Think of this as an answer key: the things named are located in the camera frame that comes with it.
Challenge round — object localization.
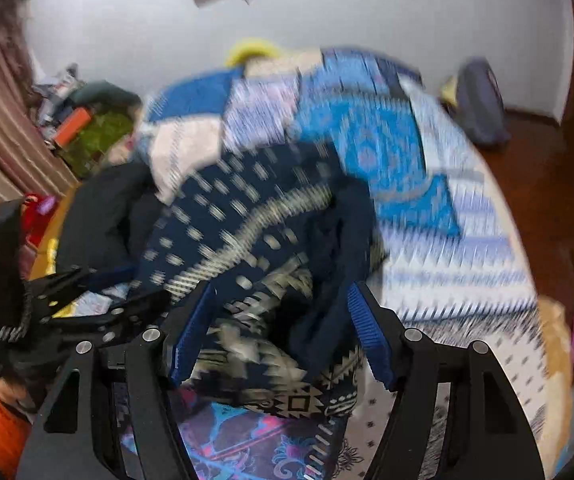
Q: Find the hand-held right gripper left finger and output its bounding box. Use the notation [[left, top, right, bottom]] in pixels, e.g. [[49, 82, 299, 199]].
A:
[[14, 280, 218, 480]]

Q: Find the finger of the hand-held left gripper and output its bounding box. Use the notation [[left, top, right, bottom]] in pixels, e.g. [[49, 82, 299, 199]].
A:
[[51, 289, 172, 345], [26, 265, 137, 312]]

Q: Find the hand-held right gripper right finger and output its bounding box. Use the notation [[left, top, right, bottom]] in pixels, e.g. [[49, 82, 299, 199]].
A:
[[347, 280, 560, 480]]

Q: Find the dark navy garment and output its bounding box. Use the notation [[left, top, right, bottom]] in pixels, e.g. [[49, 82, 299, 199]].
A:
[[284, 177, 380, 373]]

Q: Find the navy patterned garment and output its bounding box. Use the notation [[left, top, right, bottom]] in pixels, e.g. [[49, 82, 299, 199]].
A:
[[130, 142, 393, 418]]

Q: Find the yellow cloth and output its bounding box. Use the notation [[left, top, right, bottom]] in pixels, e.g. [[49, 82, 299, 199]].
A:
[[42, 237, 75, 318]]

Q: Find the black garment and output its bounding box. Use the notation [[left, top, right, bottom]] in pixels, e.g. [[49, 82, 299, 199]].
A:
[[54, 162, 163, 281]]

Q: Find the red plastic object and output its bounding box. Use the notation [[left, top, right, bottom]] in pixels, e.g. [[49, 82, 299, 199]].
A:
[[20, 192, 58, 246]]

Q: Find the colourful floral cloth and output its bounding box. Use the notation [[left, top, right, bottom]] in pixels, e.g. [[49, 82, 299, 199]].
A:
[[117, 390, 368, 480]]

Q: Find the green box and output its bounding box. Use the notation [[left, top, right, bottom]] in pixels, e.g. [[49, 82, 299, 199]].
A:
[[62, 110, 135, 181]]

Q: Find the striped pink curtain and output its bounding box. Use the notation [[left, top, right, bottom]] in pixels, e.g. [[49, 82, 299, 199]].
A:
[[0, 5, 78, 306]]

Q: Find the orange object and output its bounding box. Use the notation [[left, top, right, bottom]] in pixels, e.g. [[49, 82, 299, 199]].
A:
[[51, 107, 92, 150]]

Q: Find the blue patchwork blanket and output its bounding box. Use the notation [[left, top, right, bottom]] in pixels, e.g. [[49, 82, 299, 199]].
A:
[[134, 47, 550, 411]]

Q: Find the pile of assorted clutter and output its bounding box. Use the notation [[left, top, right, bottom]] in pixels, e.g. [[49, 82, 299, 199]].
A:
[[31, 64, 84, 128]]

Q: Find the dark green bag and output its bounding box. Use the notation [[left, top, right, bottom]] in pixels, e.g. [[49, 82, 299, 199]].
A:
[[70, 80, 143, 113]]

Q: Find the orange plush blanket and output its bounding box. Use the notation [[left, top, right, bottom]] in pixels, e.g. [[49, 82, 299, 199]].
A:
[[529, 295, 574, 461]]

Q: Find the grey purple backpack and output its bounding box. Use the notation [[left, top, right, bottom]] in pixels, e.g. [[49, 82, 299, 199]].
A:
[[454, 59, 512, 148]]

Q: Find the yellow round object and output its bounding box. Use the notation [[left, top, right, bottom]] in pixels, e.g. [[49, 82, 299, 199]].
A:
[[224, 37, 283, 68]]

